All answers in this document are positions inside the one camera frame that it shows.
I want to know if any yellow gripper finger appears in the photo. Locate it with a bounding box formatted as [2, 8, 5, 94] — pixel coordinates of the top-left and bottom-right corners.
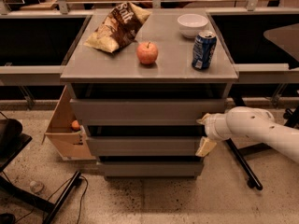
[196, 113, 212, 125]
[195, 137, 217, 157]

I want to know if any grey top drawer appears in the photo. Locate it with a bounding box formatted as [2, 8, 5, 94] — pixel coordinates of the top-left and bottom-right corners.
[70, 99, 225, 126]

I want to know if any grey drawer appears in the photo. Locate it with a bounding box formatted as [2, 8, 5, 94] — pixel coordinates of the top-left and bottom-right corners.
[70, 99, 225, 126]
[87, 136, 200, 156]
[97, 161, 204, 177]

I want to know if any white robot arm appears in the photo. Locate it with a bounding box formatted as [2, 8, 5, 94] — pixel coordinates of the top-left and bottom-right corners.
[196, 106, 299, 162]

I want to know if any grey drawer cabinet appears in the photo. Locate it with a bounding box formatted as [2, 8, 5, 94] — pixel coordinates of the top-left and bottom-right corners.
[61, 9, 238, 178]

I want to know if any grey bottom drawer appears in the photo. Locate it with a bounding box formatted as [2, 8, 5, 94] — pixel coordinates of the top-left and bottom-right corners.
[97, 161, 204, 177]

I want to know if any grey middle drawer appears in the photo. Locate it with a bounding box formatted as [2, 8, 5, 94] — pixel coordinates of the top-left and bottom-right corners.
[87, 136, 200, 156]

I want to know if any black stand leg with wheel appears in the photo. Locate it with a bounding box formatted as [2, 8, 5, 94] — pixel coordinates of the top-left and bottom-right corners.
[226, 139, 263, 190]

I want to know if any blue soda can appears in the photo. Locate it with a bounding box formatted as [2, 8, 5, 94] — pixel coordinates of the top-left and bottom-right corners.
[192, 30, 217, 70]

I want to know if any red apple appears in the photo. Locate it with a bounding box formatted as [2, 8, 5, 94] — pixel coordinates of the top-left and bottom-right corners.
[136, 42, 158, 64]

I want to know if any white bowl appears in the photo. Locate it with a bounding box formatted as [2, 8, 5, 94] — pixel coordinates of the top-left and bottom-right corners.
[178, 14, 208, 38]

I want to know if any brown yellow chip bag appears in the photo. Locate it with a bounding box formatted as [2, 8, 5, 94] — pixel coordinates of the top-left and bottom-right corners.
[84, 2, 151, 53]

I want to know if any small orange fruit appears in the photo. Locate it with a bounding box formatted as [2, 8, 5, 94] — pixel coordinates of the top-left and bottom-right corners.
[71, 120, 80, 132]

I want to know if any wooden box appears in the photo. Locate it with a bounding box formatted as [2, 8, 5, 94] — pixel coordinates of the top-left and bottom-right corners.
[45, 88, 94, 161]

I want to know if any black floor bar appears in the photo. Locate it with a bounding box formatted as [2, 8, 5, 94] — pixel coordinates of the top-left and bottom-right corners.
[0, 170, 82, 224]

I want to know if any clear plastic bottle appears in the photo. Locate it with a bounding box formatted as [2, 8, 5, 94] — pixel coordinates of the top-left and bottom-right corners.
[30, 181, 44, 194]

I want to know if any black chair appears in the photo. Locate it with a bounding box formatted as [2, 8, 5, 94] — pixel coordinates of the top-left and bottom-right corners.
[0, 119, 32, 172]

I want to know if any black floor cable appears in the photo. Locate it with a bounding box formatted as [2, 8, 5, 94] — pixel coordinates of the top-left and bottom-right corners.
[12, 175, 90, 224]

